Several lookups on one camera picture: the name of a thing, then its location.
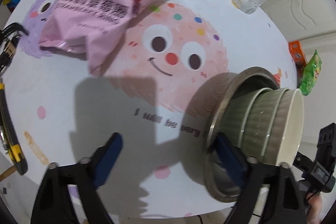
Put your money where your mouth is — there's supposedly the cream white ceramic bowl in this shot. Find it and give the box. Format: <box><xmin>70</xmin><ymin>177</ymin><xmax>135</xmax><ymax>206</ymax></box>
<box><xmin>262</xmin><ymin>89</ymin><xmax>304</xmax><ymax>165</ymax></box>

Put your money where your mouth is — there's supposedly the light green ceramic bowl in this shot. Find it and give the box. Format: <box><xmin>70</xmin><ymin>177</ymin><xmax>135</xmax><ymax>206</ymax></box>
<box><xmin>219</xmin><ymin>88</ymin><xmax>272</xmax><ymax>148</ymax></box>

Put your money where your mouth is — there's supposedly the worn steel bowl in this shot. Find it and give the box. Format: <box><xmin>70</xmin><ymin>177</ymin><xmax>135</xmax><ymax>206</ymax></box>
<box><xmin>203</xmin><ymin>67</ymin><xmax>279</xmax><ymax>202</ymax></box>

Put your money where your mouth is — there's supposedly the person's right hand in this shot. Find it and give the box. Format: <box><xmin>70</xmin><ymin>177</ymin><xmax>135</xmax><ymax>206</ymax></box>
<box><xmin>307</xmin><ymin>193</ymin><xmax>322</xmax><ymax>224</ymax></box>

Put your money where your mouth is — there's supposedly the yellow black utility knife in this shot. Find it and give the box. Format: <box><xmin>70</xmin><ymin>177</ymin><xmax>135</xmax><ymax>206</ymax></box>
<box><xmin>1</xmin><ymin>83</ymin><xmax>28</xmax><ymax>176</ymax></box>

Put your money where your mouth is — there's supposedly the green chips bag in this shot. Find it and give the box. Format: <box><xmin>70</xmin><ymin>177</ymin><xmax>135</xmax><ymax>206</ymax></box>
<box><xmin>299</xmin><ymin>50</ymin><xmax>322</xmax><ymax>96</ymax></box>

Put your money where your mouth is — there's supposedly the orange Ovaltine box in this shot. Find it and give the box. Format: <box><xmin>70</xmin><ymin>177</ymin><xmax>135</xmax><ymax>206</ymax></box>
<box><xmin>288</xmin><ymin>40</ymin><xmax>306</xmax><ymax>71</ymax></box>

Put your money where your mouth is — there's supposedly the cartoon printed tablecloth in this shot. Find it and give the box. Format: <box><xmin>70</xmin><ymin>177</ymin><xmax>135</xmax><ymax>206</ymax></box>
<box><xmin>3</xmin><ymin>0</ymin><xmax>297</xmax><ymax>218</ymax></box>

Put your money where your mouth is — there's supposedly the black carabiner clip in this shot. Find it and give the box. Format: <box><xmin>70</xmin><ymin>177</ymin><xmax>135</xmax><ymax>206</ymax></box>
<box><xmin>0</xmin><ymin>22</ymin><xmax>30</xmax><ymax>72</ymax></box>

